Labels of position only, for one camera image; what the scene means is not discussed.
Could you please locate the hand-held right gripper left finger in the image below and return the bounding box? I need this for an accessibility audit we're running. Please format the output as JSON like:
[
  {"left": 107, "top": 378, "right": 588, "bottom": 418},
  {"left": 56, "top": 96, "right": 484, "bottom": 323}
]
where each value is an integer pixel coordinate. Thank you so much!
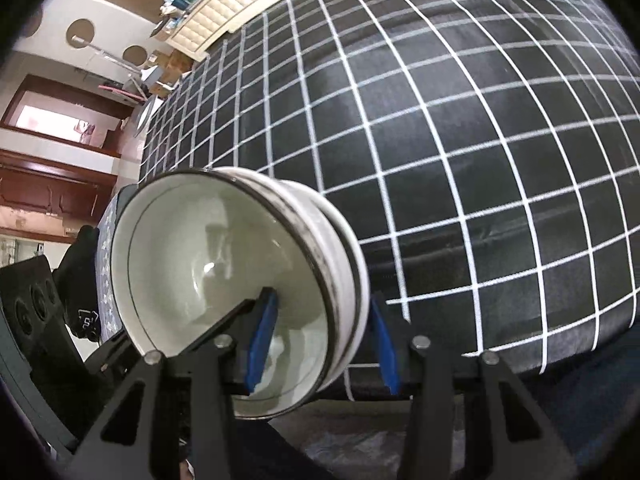
[{"left": 64, "top": 287, "right": 280, "bottom": 480}]

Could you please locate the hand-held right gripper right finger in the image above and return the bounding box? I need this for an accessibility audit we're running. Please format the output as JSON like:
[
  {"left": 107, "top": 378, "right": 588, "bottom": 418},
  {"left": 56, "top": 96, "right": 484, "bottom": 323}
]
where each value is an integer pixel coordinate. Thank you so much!
[{"left": 370, "top": 296, "right": 577, "bottom": 480}]

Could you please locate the pale green black-rimmed bowl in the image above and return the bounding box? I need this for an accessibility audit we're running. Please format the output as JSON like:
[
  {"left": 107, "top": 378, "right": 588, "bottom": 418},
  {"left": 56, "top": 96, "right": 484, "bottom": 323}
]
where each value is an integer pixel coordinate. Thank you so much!
[
  {"left": 280, "top": 180, "right": 372, "bottom": 392},
  {"left": 110, "top": 166, "right": 357, "bottom": 420}
]

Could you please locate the blue patterned cloth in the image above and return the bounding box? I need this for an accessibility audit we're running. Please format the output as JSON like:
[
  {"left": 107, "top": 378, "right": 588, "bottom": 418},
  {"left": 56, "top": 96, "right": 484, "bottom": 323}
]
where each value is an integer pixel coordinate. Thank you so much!
[{"left": 94, "top": 184, "right": 137, "bottom": 343}]

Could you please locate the black white checked tablecloth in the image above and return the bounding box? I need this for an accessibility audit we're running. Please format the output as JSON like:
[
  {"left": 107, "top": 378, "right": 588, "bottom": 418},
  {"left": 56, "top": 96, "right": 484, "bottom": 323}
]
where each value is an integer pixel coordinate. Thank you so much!
[{"left": 137, "top": 0, "right": 640, "bottom": 402}]

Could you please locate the black speaker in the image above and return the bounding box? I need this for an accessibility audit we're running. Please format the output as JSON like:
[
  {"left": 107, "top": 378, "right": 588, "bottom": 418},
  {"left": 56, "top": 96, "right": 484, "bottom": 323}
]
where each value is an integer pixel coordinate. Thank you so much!
[{"left": 0, "top": 254, "right": 68, "bottom": 386}]

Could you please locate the round white stool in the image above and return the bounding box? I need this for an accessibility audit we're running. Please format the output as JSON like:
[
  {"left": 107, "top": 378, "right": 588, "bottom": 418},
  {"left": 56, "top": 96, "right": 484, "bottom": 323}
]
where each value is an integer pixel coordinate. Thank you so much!
[{"left": 134, "top": 95, "right": 167, "bottom": 137}]

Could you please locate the cream tufted low cabinet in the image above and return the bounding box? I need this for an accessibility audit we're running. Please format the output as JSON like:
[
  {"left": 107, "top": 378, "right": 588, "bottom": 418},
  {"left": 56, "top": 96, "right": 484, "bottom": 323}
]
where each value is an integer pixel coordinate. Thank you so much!
[{"left": 167, "top": 0, "right": 362, "bottom": 59}]

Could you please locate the brown wooden door frame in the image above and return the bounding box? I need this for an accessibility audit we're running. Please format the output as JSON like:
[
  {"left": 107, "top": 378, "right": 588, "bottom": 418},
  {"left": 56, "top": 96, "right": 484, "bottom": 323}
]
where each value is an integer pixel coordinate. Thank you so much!
[{"left": 0, "top": 74, "right": 137, "bottom": 222}]

